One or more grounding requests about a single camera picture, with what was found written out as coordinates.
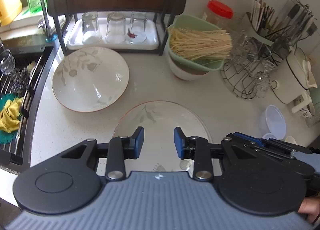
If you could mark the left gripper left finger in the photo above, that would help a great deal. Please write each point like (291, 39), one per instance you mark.
(123, 148)

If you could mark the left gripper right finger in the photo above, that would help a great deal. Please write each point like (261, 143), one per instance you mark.
(197, 149)

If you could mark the large floral plate orange rim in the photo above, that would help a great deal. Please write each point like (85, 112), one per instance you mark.
(90, 79)

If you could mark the right hand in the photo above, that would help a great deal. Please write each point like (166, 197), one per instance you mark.
(310, 207)

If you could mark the clear plastic container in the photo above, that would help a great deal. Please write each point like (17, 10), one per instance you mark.
(272, 121)

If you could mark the white bowl brown rim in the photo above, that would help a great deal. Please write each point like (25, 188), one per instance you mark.
(183, 72)

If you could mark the white electric pot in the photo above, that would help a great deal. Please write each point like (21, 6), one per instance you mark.
(293, 78)

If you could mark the dry noodles bundle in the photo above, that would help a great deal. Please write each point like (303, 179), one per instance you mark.
(194, 45)

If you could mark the clear glass middle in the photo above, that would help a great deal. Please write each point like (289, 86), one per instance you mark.
(116, 27)

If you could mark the clear glass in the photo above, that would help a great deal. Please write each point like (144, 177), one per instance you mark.
(90, 28)
(116, 27)
(136, 29)

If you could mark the clear glass right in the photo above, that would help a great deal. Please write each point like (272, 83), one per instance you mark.
(136, 29)

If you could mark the black sink drain rack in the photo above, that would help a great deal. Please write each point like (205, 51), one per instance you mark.
(16, 146)

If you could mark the yellow cloth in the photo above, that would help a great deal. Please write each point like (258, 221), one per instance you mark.
(10, 115)

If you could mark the clear glass left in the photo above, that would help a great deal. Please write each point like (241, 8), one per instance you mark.
(90, 28)

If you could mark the steel wool scrubber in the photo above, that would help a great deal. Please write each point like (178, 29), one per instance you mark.
(19, 80)

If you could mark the green noodle basket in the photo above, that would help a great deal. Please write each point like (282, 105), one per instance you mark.
(194, 23)

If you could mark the chrome faucet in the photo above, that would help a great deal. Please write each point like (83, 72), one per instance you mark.
(44, 24)

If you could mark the red lid glass jar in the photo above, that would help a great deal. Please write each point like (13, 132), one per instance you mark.
(218, 14)

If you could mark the stemmed glass in sink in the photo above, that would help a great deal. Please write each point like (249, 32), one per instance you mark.
(7, 62)

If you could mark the black metal shelf rack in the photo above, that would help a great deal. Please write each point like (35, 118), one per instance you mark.
(166, 10)

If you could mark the chopstick holder with utensils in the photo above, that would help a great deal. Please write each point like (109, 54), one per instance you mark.
(308, 45)

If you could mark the wire glass holder rack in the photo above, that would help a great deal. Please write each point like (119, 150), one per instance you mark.
(247, 72)

